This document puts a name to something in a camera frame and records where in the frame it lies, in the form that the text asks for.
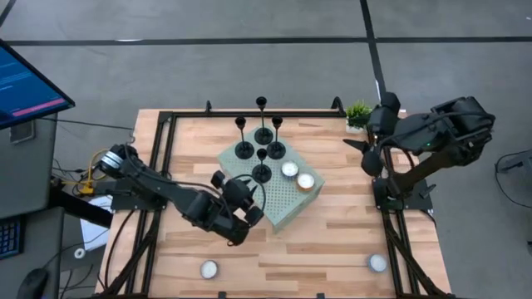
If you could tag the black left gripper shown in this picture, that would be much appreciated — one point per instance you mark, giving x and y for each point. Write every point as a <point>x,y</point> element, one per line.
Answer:
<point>237,193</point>

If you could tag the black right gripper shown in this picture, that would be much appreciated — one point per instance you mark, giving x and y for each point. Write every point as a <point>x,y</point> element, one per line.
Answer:
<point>384,116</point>

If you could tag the orange patterned candle tin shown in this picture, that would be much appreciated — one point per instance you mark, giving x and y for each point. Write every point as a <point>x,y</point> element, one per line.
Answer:
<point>305,182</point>

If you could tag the tall black candlestick holder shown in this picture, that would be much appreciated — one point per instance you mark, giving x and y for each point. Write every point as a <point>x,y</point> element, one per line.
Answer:
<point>264,136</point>

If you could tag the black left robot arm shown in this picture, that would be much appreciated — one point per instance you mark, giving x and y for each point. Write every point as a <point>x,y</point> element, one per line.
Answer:
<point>166,191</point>

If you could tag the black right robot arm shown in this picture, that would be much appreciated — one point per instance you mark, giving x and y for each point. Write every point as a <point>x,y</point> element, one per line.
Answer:
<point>444,128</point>

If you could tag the white candle in silver tin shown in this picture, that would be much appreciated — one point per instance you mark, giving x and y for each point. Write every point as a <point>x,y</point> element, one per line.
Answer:
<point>209,269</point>
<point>377,263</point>

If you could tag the green perforated metal shelf riser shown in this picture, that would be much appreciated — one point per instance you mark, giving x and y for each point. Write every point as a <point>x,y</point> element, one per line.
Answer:
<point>287,199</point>

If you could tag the green plant in white pot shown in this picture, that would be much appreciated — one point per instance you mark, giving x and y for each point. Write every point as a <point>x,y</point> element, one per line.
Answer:
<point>357,116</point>

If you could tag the white paper sheet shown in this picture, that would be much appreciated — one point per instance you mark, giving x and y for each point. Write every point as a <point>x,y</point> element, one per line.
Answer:
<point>95,226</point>

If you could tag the white tape roll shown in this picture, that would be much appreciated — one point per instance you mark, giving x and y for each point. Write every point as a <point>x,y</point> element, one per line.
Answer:
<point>80,253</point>

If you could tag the grey desk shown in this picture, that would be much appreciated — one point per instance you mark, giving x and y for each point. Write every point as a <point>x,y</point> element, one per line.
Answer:
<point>25,174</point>

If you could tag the black computer mouse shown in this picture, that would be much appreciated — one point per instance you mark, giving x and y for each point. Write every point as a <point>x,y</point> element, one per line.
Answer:
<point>33,283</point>

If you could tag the black keyboard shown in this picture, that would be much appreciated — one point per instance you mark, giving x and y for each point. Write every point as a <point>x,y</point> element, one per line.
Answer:
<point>10,238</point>

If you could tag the computer monitor with blue screen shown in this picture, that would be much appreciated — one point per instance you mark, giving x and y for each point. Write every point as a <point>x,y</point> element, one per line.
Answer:
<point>25,87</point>

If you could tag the black aluminium table frame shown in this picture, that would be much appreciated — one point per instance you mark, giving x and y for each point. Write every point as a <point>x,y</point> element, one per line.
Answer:
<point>266,114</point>

